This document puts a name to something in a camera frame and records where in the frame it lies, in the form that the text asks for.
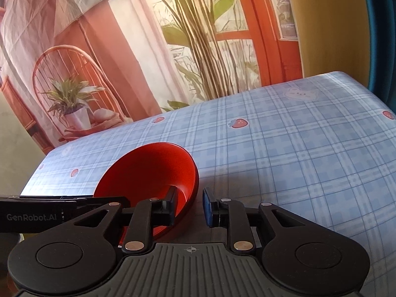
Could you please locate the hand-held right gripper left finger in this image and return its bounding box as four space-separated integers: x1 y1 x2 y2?
71 186 178 253

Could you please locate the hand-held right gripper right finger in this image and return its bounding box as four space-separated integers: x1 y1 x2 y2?
202 187 328 251

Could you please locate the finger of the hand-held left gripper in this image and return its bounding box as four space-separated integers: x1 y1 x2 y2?
0 195 94 201
76 196 128 215

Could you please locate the red bowl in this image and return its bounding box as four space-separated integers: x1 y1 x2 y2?
93 142 200 246

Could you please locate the blue plaid tablecloth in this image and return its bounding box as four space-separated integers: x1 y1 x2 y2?
19 71 396 297

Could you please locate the printed backdrop cloth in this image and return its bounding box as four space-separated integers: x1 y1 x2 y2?
0 0 304 156

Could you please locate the yellow wooden board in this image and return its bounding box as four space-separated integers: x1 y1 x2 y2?
282 0 373 81

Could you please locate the blue curved object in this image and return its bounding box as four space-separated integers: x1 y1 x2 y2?
359 0 396 113

